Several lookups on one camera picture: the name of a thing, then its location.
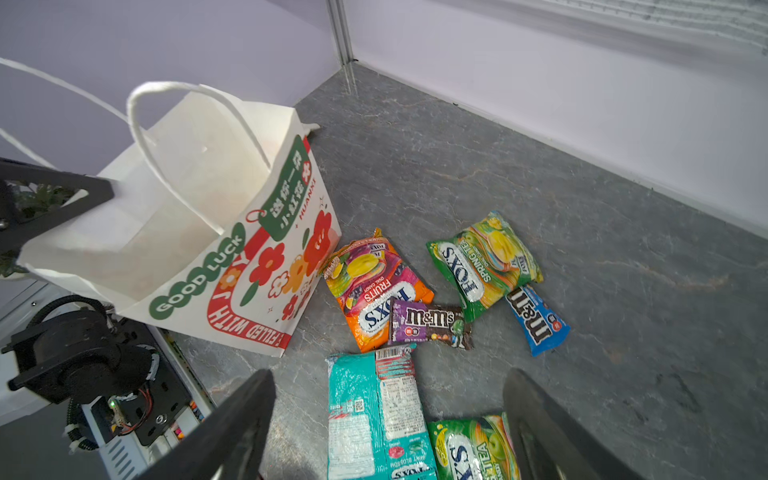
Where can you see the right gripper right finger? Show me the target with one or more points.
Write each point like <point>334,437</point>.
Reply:
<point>548,442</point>

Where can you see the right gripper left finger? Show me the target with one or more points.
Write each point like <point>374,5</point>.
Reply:
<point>229,443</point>

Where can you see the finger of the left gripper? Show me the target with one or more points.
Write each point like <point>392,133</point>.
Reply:
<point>90,192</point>

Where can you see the teal snack pack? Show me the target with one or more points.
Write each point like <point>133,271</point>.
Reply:
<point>376,425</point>

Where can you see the white paper gift bag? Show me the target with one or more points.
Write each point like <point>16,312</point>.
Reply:
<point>213,223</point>

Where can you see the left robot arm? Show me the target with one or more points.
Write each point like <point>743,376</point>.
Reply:
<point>75,355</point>

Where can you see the green Fox's spring tea bag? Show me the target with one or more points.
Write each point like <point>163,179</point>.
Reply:
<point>474,448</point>

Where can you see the green Fox's candy bag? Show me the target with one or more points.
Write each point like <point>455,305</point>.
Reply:
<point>485,262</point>

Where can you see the small potted plant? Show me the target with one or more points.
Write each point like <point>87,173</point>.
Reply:
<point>31,200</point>

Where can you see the blue M&M's packet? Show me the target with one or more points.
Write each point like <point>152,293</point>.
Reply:
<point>544,330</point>

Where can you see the brown M&M's packet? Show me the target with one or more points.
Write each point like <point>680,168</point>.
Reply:
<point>417,322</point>

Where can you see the white vented rail cover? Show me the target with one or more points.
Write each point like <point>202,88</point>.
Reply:
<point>124,457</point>

